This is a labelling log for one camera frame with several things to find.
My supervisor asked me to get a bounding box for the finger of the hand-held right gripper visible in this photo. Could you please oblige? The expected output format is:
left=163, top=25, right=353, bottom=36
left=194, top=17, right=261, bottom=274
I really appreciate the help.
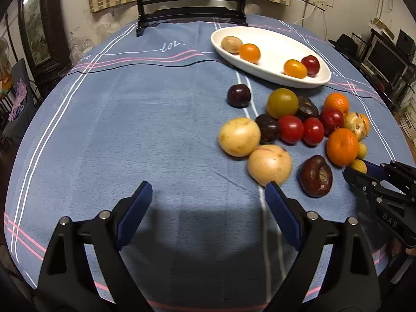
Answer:
left=343, top=167, right=405, bottom=204
left=363, top=160, right=416, bottom=197

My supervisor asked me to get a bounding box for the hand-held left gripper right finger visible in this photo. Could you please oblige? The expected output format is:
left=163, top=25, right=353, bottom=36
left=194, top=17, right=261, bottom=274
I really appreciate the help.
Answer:
left=264, top=181, right=381, bottom=312

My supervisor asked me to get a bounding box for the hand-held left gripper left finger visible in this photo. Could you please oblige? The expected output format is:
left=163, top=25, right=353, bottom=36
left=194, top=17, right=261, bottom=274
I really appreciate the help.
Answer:
left=35, top=181, right=155, bottom=312

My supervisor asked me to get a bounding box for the yellow potato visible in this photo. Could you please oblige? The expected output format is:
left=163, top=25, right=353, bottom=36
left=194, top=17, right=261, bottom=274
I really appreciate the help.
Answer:
left=247, top=145, right=292, bottom=186
left=218, top=118, right=261, bottom=157

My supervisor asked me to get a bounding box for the pale yellow onion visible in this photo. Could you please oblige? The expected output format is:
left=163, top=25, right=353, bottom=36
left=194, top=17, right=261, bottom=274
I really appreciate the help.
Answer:
left=344, top=112, right=367, bottom=142

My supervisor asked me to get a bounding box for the red tomato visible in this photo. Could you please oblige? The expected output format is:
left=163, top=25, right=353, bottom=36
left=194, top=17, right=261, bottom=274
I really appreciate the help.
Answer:
left=301, top=55, right=321, bottom=77
left=302, top=117, right=325, bottom=146
left=277, top=115, right=305, bottom=144

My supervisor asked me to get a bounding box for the dark purple plum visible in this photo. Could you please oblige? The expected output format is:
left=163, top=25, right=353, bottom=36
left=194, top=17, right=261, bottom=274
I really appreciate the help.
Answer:
left=227, top=84, right=252, bottom=108
left=255, top=114, right=281, bottom=144

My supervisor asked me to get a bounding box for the green yellow tomato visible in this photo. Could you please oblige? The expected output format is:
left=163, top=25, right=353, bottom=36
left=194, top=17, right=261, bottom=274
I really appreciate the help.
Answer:
left=266, top=88, right=299, bottom=119

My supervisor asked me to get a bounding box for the white oval plate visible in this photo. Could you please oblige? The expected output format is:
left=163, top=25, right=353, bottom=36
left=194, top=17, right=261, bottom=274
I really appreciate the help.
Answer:
left=210, top=27, right=332, bottom=89

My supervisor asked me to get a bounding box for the white bucket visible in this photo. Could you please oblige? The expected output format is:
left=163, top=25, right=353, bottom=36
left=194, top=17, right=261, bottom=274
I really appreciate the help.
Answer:
left=398, top=107, right=416, bottom=131

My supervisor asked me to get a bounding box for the black desk rack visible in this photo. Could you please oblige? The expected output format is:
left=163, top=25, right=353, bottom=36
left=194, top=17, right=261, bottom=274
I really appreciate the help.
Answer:
left=328, top=29, right=416, bottom=111

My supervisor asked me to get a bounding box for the blue striped tablecloth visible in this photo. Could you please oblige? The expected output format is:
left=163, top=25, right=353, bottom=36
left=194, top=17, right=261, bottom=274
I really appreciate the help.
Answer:
left=4, top=15, right=408, bottom=312

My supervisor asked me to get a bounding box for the computer monitor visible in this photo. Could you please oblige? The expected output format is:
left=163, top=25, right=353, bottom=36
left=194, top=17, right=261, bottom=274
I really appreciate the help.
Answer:
left=363, top=37, right=408, bottom=82

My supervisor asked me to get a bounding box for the red tomato on plate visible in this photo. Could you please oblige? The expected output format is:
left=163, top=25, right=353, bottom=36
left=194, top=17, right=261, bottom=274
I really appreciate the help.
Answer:
left=301, top=55, right=321, bottom=77

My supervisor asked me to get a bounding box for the orange tomato on plate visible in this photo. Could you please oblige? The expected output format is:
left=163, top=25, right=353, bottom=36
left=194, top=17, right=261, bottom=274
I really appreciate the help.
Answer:
left=283, top=59, right=308, bottom=79

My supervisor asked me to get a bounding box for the black speaker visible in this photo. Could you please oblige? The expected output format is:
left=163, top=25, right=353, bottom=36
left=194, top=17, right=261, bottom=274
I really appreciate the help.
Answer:
left=396, top=29, right=416, bottom=57

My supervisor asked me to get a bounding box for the black hat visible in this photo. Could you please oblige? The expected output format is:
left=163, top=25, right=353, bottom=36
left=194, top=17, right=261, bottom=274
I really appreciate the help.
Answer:
left=328, top=33, right=361, bottom=56

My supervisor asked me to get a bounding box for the purple cloth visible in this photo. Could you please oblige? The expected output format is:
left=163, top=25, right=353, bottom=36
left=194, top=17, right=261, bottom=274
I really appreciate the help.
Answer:
left=8, top=80, right=30, bottom=121

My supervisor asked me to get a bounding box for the clear plastic bag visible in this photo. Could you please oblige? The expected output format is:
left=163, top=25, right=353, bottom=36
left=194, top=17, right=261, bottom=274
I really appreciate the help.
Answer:
left=68, top=34, right=95, bottom=62

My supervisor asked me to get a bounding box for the dark chair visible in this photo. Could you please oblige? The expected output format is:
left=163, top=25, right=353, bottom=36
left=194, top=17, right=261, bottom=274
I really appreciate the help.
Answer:
left=0, top=58, right=43, bottom=144

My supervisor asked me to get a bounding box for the dark framed painting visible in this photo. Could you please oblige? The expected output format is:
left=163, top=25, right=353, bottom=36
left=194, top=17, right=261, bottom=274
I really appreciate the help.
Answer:
left=18, top=0, right=70, bottom=75

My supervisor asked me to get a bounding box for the white power cable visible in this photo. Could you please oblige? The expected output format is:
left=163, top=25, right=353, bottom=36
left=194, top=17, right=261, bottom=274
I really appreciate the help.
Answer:
left=294, top=5, right=317, bottom=27

